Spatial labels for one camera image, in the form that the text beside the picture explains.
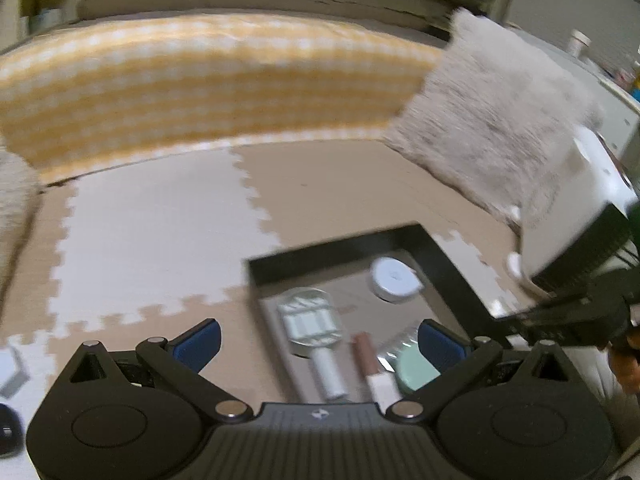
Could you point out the person's right hand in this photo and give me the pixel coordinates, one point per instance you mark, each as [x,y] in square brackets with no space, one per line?
[627,365]

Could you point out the clear plastic case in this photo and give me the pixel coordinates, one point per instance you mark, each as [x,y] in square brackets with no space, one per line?
[400,345]

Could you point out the white appliance with dark grille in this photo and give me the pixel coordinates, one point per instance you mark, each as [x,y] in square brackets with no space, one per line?
[570,210]

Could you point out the white round puck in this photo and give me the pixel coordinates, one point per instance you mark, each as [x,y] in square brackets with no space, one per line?
[395,277]

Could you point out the black cardboard box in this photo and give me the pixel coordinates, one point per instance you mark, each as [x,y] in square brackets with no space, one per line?
[450,270]

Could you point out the beige and white foam mat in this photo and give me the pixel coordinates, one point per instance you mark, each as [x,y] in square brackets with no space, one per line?
[150,220]

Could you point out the black round object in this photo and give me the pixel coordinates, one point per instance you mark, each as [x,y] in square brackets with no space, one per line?
[9,430]

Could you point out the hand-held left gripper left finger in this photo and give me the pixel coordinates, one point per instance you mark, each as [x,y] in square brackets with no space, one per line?
[200,345]

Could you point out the yellow checkered bed edge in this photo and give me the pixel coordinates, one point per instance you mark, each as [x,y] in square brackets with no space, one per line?
[210,95]

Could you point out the mint green round case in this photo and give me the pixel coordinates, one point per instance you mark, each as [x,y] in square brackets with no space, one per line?
[412,372]

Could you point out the fluffy cream cushion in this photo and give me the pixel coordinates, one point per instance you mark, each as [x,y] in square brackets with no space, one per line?
[495,110]
[12,220]

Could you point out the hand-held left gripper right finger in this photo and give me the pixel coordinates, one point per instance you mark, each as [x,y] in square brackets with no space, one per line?
[437,345]

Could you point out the brown white lipstick tube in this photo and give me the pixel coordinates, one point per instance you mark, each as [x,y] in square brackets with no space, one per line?
[367,360]

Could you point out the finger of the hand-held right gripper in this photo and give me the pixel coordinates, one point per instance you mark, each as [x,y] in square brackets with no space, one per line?
[522,324]

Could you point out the white bottle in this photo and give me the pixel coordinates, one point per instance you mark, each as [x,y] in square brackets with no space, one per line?
[578,42]

